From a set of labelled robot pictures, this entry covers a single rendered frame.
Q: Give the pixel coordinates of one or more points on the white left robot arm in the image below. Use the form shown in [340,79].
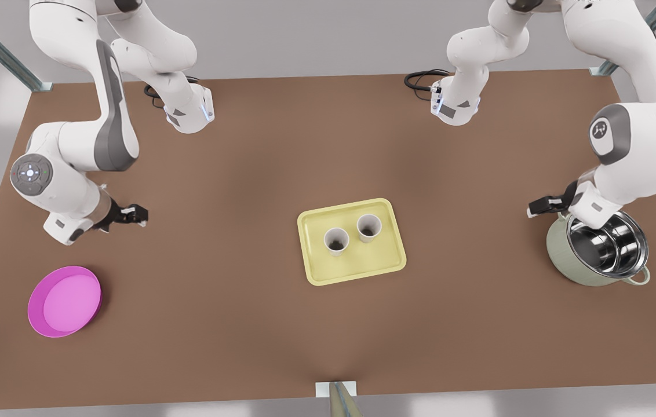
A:
[635,139]

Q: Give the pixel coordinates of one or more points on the white IKEA cup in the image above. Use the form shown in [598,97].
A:
[336,241]
[368,227]

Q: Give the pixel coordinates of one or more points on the pink plate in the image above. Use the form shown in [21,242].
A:
[64,301]

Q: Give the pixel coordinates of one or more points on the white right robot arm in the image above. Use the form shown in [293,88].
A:
[73,145]

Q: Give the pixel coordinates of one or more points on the yellow tray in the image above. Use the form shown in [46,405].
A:
[351,241]

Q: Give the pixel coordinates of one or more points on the pale green steel pot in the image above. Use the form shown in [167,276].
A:
[600,249]

